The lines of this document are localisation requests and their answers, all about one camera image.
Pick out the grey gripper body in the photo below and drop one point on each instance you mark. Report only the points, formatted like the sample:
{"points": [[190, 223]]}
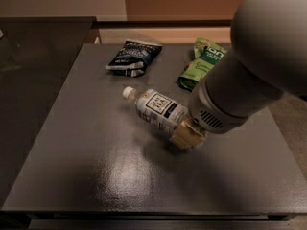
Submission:
{"points": [[207, 112]]}

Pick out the blue plastic tea bottle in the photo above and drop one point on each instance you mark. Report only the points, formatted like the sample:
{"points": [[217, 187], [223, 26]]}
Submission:
{"points": [[156, 109]]}

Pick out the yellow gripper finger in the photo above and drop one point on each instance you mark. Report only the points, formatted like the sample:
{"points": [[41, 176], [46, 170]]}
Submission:
{"points": [[188, 134]]}

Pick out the green rice chip bag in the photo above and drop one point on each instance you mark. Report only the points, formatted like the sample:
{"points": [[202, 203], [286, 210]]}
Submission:
{"points": [[207, 54]]}

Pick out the dark blue snack bag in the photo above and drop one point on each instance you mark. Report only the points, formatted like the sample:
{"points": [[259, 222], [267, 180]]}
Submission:
{"points": [[134, 58]]}

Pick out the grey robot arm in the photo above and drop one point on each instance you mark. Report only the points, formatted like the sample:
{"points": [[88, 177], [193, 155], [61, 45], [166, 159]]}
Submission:
{"points": [[267, 61]]}

